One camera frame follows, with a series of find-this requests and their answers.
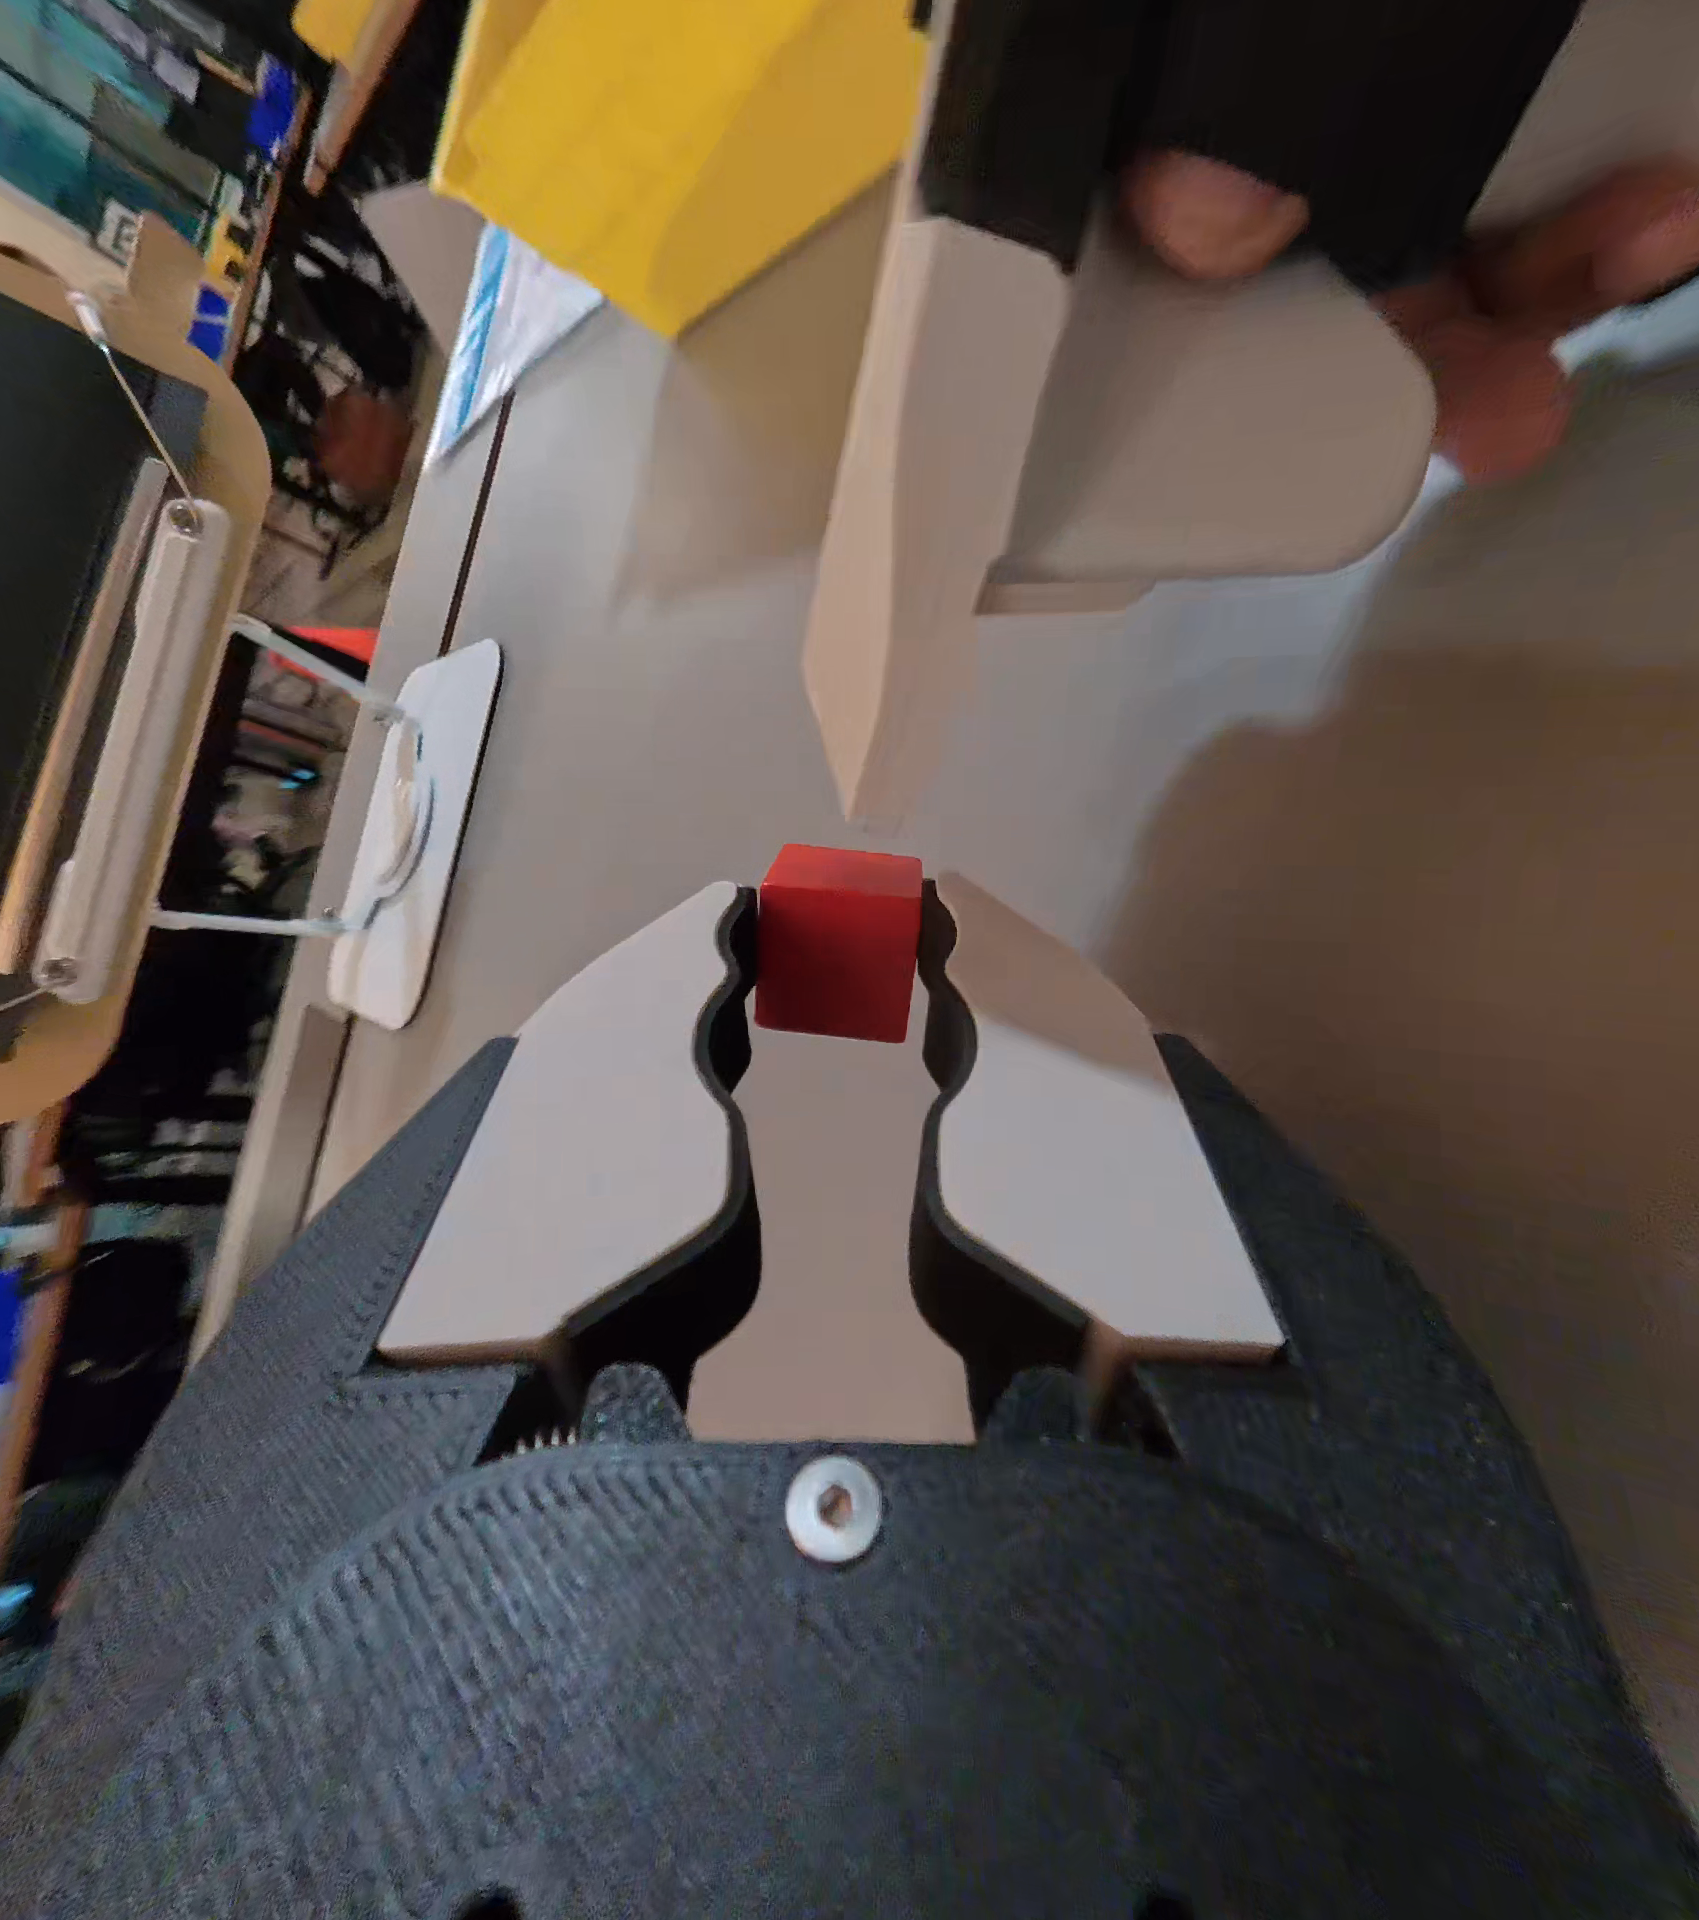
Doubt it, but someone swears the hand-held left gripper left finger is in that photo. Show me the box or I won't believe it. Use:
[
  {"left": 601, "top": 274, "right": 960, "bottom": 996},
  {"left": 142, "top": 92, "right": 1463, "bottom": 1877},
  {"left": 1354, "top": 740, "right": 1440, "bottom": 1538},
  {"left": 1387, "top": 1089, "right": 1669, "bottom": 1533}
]
[{"left": 376, "top": 880, "right": 762, "bottom": 1362}]

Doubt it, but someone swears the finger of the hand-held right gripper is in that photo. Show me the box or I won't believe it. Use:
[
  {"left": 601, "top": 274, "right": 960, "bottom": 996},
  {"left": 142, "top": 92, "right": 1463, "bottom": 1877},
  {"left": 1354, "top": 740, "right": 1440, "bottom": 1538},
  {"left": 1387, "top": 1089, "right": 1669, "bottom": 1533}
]
[{"left": 798, "top": 220, "right": 1440, "bottom": 832}]

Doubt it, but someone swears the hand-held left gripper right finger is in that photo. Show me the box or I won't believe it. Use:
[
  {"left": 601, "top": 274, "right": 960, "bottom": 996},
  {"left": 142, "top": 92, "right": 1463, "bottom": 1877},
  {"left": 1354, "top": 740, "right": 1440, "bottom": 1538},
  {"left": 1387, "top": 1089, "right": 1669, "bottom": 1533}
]
[{"left": 914, "top": 869, "right": 1288, "bottom": 1362}]

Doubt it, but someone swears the red cube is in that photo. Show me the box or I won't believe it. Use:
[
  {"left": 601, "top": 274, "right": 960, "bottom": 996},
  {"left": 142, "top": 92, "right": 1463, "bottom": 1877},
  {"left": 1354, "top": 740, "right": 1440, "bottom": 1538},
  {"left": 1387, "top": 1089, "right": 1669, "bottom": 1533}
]
[{"left": 754, "top": 843, "right": 931, "bottom": 1046}]

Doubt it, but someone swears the yellow plastic bin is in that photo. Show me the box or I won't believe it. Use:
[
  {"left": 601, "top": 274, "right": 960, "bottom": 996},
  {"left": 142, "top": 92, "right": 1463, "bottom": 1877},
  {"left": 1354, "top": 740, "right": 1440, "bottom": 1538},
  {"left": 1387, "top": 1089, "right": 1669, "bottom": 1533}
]
[{"left": 430, "top": 0, "right": 931, "bottom": 339}]

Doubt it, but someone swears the grey desk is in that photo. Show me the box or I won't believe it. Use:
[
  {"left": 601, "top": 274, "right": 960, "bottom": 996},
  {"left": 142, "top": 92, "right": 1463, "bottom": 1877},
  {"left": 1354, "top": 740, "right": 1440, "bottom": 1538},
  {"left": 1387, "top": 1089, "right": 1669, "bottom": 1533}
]
[{"left": 190, "top": 177, "right": 1699, "bottom": 1848}]

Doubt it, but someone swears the person's right hand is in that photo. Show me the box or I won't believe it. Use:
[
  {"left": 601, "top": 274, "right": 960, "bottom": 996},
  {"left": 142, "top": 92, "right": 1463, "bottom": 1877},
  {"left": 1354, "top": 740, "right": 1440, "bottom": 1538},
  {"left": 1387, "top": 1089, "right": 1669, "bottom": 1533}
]
[{"left": 1114, "top": 144, "right": 1699, "bottom": 484}]

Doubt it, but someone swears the white tablet stand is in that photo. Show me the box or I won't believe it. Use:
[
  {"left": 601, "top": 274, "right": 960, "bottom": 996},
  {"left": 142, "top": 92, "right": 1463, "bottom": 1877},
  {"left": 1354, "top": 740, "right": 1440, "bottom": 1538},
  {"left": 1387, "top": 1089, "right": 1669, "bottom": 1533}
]
[{"left": 159, "top": 610, "right": 502, "bottom": 1035}]

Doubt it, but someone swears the printed paper sheet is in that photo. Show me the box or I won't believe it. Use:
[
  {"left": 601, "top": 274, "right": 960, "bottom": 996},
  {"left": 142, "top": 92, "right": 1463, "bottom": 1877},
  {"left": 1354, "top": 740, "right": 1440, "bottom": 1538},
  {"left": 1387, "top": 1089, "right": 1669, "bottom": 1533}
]
[{"left": 426, "top": 223, "right": 611, "bottom": 460}]

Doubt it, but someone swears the wooden tablet holder board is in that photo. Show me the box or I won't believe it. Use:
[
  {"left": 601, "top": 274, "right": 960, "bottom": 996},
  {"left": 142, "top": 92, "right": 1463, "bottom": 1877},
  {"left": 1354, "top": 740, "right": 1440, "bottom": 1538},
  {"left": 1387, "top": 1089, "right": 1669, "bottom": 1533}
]
[{"left": 0, "top": 192, "right": 275, "bottom": 1129}]

